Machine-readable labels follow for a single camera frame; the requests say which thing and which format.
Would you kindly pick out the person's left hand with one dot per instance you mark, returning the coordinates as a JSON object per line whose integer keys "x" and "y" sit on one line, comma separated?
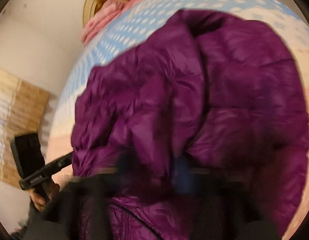
{"x": 38, "y": 201}

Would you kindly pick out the pink folded blanket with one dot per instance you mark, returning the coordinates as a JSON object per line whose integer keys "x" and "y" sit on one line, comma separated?
{"x": 108, "y": 12}

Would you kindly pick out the purple puffer jacket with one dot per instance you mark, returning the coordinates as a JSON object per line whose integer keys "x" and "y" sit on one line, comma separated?
{"x": 221, "y": 91}

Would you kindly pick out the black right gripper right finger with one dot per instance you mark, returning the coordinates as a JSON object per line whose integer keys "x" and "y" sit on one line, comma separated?
{"x": 223, "y": 208}

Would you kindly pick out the dotted blue pink bedspread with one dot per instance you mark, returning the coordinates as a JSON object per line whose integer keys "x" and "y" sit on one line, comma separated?
{"x": 142, "y": 19}

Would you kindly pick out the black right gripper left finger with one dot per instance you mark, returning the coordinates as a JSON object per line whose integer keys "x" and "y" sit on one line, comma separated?
{"x": 79, "y": 210}

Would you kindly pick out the beige side window curtain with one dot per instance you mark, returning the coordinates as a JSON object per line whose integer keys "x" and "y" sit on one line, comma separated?
{"x": 21, "y": 109}

